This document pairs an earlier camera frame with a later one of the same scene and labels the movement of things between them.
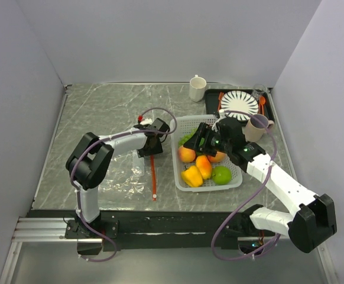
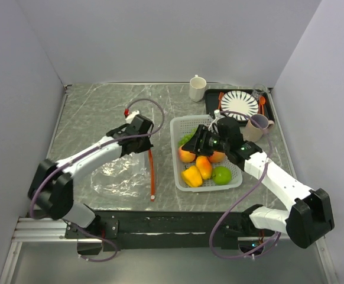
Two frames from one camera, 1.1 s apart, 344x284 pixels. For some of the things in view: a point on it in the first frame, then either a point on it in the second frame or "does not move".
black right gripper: x=193 y=142 does not move
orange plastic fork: x=220 y=97 does not move
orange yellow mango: x=204 y=165 does not move
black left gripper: x=157 y=149 -> x=147 y=145
